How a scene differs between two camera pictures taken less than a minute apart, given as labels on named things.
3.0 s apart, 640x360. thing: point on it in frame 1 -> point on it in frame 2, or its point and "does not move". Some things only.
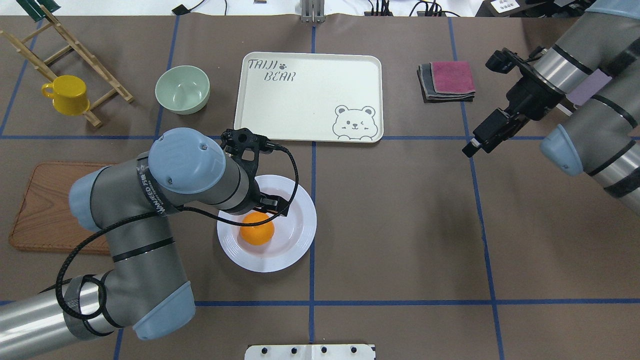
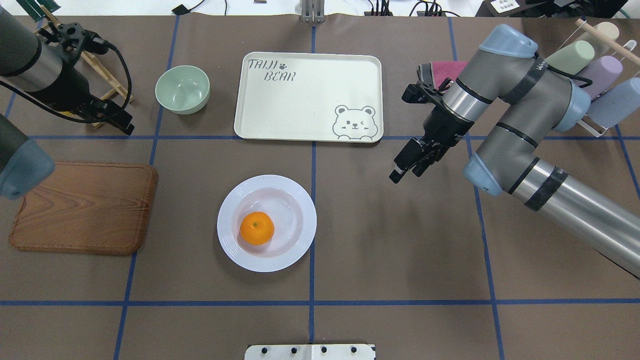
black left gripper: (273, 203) -> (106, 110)
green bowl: (185, 90) does not move
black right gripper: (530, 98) -> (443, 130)
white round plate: (293, 236) does not move
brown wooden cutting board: (45, 221) does not move
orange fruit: (258, 235) does not move
